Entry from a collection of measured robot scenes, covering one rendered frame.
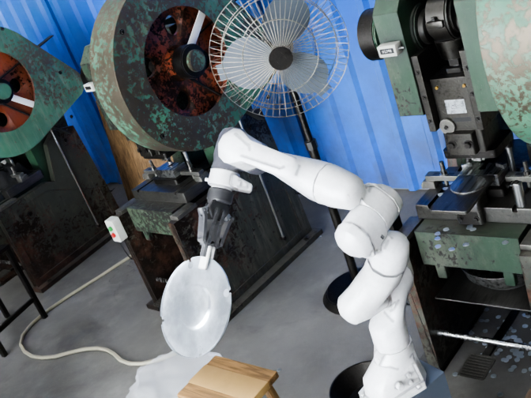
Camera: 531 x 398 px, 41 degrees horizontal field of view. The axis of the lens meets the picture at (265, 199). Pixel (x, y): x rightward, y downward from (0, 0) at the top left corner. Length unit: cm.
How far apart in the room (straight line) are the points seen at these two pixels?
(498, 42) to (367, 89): 228
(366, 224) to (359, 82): 246
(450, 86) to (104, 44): 147
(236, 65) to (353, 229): 137
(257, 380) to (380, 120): 203
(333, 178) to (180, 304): 61
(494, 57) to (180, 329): 115
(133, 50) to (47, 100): 186
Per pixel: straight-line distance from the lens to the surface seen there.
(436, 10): 241
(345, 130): 442
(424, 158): 423
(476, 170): 268
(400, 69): 249
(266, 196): 393
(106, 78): 313
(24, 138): 480
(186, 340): 207
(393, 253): 187
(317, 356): 329
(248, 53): 300
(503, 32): 198
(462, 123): 253
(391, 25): 244
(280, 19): 289
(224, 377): 282
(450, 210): 246
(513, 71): 200
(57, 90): 497
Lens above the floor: 195
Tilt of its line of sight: 23 degrees down
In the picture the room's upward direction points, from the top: 21 degrees counter-clockwise
